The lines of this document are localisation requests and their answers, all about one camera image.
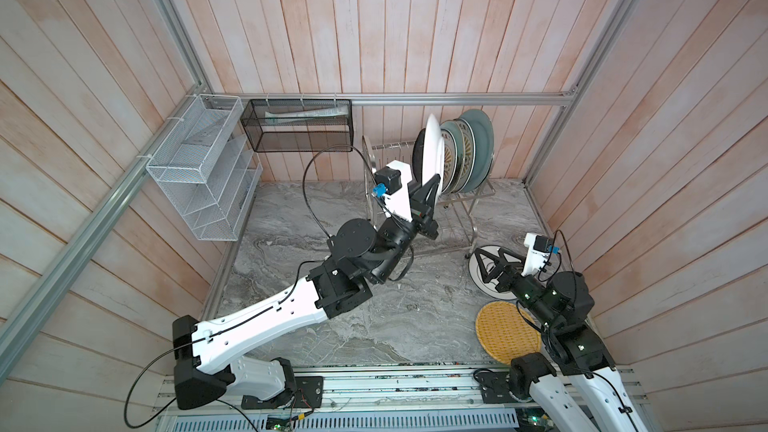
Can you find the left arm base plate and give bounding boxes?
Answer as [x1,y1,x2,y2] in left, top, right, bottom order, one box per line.
[241,375,324,410]

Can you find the white plate dark lettered rim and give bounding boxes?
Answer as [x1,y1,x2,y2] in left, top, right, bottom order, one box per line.
[421,115,445,185]

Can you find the grey-green plate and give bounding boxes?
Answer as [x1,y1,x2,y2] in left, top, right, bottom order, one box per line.
[460,109,495,193]

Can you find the orange sunburst plate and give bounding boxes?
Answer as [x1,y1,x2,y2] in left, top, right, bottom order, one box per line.
[454,118,476,193]
[441,129,457,195]

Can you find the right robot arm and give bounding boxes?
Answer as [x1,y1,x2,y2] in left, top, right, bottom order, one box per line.
[468,246,648,431]

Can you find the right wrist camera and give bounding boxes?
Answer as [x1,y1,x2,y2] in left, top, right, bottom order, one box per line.
[521,233,559,276]

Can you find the black mesh basket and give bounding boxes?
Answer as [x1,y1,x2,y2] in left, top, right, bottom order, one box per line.
[240,98,355,153]

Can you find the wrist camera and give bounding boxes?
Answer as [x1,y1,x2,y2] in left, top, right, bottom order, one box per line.
[521,233,559,276]
[373,160,413,222]

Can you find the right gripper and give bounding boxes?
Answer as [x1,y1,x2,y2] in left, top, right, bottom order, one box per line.
[476,246,555,331]

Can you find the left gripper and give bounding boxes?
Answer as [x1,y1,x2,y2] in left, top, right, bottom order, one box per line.
[369,169,438,280]

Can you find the white plate black outline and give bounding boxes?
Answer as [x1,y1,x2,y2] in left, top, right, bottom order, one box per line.
[468,245,516,301]

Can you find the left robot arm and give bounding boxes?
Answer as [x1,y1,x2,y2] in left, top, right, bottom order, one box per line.
[173,162,441,410]

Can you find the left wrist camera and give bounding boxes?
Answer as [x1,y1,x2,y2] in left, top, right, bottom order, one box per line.
[373,160,413,222]

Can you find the dark blue oval plate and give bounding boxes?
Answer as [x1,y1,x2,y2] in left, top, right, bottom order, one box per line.
[411,128,426,185]

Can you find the white wire shelf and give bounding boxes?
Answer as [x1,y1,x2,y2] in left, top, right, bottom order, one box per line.
[147,94,263,242]

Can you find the mint plate with flower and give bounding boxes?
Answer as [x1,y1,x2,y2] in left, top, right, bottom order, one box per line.
[441,121,464,194]

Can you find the chrome dish rack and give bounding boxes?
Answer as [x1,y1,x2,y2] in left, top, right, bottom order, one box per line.
[361,136,496,257]

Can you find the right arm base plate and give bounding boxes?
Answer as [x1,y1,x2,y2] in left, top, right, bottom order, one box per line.
[472,368,539,404]

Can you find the yellow woven plate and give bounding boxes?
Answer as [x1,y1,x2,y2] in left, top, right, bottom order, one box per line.
[475,301,542,365]

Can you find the aluminium frame rail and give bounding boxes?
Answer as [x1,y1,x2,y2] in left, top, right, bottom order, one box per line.
[211,92,575,106]

